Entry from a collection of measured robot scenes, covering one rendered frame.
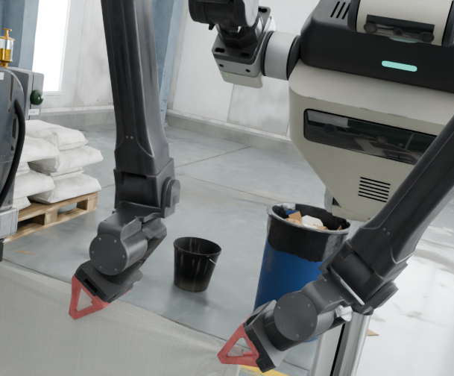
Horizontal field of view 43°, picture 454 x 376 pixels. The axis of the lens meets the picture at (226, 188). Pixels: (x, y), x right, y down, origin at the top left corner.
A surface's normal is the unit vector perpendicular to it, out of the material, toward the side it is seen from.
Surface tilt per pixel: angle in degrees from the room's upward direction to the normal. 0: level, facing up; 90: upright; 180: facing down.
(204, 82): 90
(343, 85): 40
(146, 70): 87
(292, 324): 80
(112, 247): 92
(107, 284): 30
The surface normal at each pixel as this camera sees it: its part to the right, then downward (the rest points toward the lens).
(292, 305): -0.51, -0.07
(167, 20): -0.36, 0.15
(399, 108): -0.10, -0.63
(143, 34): 0.92, 0.20
